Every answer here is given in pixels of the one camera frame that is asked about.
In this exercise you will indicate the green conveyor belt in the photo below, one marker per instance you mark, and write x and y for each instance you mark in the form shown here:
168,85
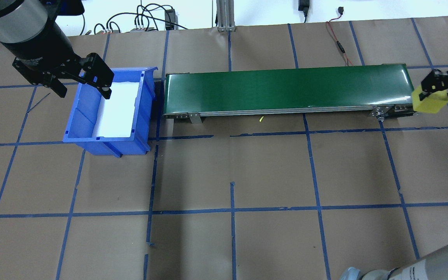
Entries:
286,89

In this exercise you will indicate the yellow foam block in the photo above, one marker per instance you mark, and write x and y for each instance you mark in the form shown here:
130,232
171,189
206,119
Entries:
430,103

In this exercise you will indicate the blue plastic storage bin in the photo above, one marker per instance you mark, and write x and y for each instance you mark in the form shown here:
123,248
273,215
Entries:
88,128

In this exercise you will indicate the white foam pad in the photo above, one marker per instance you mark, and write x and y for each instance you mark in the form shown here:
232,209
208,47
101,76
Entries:
117,112

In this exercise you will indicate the black power adapter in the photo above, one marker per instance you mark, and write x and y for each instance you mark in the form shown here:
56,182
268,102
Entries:
304,7

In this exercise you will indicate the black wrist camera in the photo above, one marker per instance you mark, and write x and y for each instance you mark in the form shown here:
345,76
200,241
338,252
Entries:
66,7

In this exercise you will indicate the aluminium profile post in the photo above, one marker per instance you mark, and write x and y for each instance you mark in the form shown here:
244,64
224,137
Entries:
226,15

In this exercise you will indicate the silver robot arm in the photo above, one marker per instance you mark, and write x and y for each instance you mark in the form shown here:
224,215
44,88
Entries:
422,268
14,19

